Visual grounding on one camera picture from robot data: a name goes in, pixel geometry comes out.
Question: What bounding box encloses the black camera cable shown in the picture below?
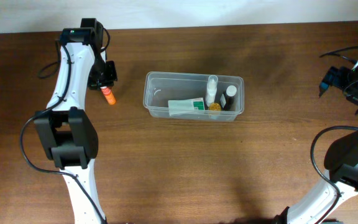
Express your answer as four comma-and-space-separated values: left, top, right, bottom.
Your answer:
19, 27, 111, 224
310, 45, 358, 224

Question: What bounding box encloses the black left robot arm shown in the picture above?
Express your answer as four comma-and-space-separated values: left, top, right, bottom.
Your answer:
30, 18, 117, 223

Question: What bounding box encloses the dark bottle with white cap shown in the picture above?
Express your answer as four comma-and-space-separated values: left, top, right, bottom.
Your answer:
220, 85, 237, 111

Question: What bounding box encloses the white Panadol box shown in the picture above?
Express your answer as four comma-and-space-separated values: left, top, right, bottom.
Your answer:
168, 98, 205, 116

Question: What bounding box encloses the black left camera cable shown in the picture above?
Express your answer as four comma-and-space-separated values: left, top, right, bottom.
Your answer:
19, 27, 111, 224

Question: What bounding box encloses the orange effervescent tablet tube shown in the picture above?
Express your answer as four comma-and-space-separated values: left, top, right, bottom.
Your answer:
101, 86, 116, 105

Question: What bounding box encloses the clear plastic container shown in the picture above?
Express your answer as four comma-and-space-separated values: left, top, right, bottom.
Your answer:
143, 72, 244, 121

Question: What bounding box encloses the small jar with gold lid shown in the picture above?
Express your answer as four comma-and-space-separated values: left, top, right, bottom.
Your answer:
208, 103, 222, 120

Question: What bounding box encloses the black right camera cable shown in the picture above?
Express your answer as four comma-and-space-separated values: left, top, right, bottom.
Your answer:
310, 45, 358, 224

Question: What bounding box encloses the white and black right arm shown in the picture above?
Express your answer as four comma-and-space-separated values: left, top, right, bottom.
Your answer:
272, 60, 358, 224

